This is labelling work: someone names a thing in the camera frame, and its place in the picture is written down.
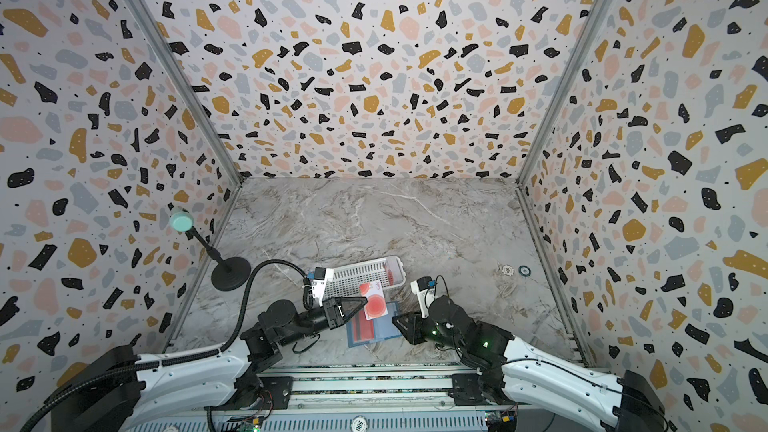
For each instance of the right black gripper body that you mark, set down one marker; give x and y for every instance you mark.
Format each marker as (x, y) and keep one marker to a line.
(420, 324)

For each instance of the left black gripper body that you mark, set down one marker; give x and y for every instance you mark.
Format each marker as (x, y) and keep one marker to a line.
(318, 321)

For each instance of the white plastic basket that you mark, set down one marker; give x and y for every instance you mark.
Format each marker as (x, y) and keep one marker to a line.
(346, 279)

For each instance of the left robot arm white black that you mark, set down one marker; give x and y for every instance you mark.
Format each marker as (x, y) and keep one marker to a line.
(124, 390)

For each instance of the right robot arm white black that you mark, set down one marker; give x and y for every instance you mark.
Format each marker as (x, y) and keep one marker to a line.
(508, 371)

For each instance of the black stand with green ball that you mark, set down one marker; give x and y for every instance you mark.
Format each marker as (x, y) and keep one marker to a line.
(228, 274)

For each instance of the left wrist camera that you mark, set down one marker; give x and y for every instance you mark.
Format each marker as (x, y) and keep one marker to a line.
(319, 279)

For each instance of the aluminium rail base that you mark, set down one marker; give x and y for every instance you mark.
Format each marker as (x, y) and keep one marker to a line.
(369, 398)

